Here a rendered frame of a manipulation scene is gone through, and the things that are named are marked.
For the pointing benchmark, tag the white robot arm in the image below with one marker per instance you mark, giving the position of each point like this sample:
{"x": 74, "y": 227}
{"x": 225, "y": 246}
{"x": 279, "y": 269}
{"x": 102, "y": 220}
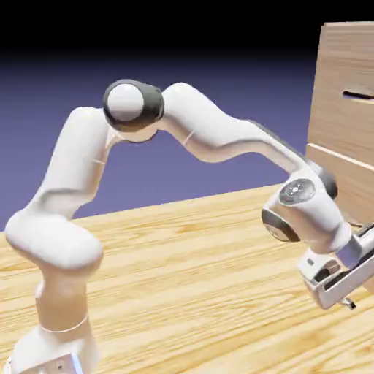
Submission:
{"x": 73, "y": 181}

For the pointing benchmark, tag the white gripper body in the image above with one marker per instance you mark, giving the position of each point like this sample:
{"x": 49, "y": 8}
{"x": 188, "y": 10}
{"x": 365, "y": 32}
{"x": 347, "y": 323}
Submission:
{"x": 350, "y": 287}

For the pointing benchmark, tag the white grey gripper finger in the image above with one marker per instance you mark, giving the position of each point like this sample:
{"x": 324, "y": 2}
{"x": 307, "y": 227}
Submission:
{"x": 350, "y": 305}

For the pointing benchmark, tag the light wood cabinet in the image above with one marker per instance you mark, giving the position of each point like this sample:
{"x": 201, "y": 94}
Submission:
{"x": 344, "y": 131}

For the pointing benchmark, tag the light wood drawer front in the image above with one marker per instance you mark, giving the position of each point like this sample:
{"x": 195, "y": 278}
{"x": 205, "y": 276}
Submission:
{"x": 353, "y": 184}
{"x": 336, "y": 64}

